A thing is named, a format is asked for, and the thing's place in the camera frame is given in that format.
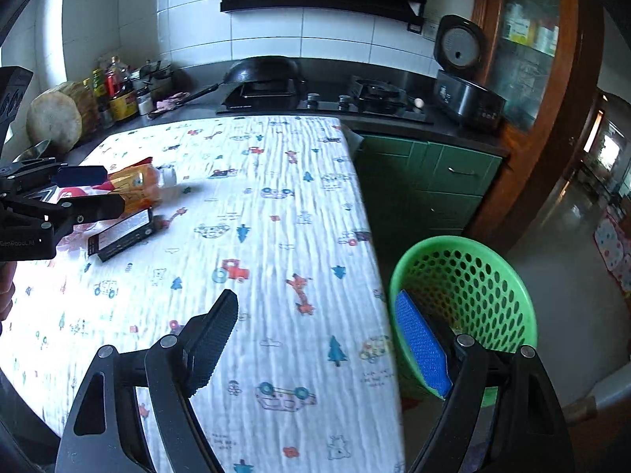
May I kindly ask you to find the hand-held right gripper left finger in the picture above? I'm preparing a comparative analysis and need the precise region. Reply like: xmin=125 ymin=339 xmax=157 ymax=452
xmin=54 ymin=288 xmax=240 ymax=473

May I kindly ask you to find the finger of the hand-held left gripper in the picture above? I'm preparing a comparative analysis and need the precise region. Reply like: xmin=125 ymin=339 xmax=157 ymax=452
xmin=0 ymin=193 xmax=125 ymax=244
xmin=0 ymin=156 xmax=108 ymax=198

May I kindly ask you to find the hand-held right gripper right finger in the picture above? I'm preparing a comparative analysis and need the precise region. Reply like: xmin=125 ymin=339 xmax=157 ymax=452
xmin=394 ymin=290 xmax=577 ymax=473

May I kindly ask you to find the black box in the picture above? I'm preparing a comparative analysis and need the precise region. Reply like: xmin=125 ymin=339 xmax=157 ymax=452
xmin=88 ymin=208 xmax=155 ymax=263

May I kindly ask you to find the yellow tea bottle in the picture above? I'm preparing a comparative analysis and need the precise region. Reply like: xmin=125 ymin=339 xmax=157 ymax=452
xmin=106 ymin=156 xmax=177 ymax=212

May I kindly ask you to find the green plastic basket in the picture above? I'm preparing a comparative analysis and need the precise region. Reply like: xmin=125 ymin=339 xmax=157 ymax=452
xmin=388 ymin=235 xmax=538 ymax=407

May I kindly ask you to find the person's left hand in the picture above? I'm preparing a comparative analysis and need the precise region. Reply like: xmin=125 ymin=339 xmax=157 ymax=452
xmin=0 ymin=260 xmax=18 ymax=323

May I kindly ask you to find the metal bowl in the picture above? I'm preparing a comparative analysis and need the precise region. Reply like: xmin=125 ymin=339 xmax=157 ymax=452
xmin=12 ymin=138 xmax=52 ymax=163

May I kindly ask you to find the round wooden chopping board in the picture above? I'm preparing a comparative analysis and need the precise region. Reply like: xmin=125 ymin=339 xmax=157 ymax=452
xmin=52 ymin=81 xmax=99 ymax=134
xmin=27 ymin=89 xmax=84 ymax=155

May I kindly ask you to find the yellow tin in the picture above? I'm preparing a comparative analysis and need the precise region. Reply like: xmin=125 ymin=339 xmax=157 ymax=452
xmin=109 ymin=93 xmax=139 ymax=121

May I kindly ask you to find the red liquid bottle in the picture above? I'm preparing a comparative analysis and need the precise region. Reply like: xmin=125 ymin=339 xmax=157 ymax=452
xmin=106 ymin=56 xmax=126 ymax=102

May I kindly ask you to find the pink cloth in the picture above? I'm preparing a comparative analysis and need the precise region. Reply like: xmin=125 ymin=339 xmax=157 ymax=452
xmin=155 ymin=91 xmax=190 ymax=112

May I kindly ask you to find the printed white tablecloth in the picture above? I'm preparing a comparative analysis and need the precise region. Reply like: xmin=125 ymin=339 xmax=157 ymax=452
xmin=0 ymin=114 xmax=410 ymax=473

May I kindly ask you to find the green base cabinet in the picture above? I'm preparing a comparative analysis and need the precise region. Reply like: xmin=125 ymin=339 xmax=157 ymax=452
xmin=352 ymin=130 xmax=504 ymax=257

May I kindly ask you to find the black wok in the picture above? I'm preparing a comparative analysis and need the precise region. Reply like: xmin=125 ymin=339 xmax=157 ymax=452
xmin=180 ymin=56 xmax=306 ymax=104

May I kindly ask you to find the polka-dot play fence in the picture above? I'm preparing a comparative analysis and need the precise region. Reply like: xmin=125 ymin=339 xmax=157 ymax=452
xmin=594 ymin=207 xmax=631 ymax=299

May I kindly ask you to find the wooden glass-door cabinet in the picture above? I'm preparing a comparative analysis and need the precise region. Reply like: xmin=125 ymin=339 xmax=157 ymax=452
xmin=470 ymin=0 xmax=607 ymax=237

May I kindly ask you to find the dark rice cooker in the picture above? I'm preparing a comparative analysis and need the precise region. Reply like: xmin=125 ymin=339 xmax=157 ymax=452
xmin=434 ymin=14 xmax=508 ymax=131

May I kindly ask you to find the black gas stove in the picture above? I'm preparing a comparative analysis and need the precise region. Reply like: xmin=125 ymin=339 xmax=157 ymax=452
xmin=217 ymin=76 xmax=435 ymax=124

